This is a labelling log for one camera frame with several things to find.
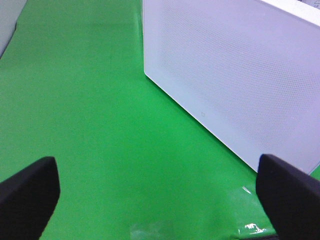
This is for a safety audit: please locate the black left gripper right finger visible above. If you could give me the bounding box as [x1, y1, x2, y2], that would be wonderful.
[255, 154, 320, 240]

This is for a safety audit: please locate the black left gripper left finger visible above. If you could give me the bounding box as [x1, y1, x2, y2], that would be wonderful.
[0, 156, 61, 240]

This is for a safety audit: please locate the white microwave door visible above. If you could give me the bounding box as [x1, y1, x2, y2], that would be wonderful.
[142, 0, 320, 174]

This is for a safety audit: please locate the clear tape patch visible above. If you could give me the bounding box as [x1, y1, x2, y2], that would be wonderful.
[227, 184, 276, 239]
[130, 220, 177, 240]

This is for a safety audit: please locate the clear tape patch front left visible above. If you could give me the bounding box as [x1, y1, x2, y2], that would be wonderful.
[130, 220, 177, 240]

